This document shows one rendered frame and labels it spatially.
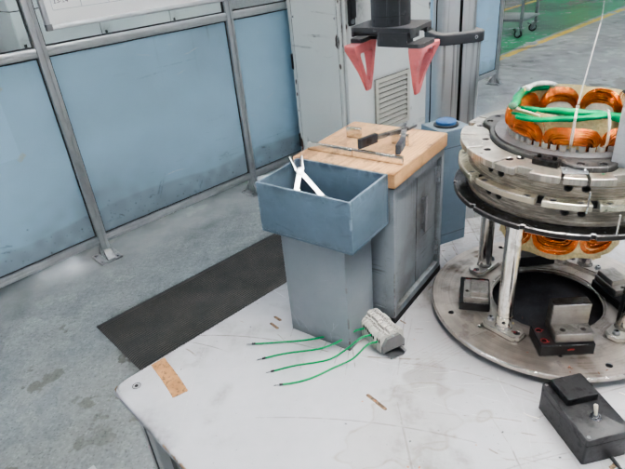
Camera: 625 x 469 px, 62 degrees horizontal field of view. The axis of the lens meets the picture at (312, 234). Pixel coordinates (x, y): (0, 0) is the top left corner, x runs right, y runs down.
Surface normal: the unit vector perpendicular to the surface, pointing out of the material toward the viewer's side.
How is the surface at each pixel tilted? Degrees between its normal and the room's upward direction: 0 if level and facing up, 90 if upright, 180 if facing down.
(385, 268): 90
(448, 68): 90
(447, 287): 0
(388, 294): 90
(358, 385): 0
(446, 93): 90
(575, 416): 0
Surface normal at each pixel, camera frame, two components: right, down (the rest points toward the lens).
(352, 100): 0.70, 0.30
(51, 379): -0.08, -0.87
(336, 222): -0.57, 0.45
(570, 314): -0.03, 0.50
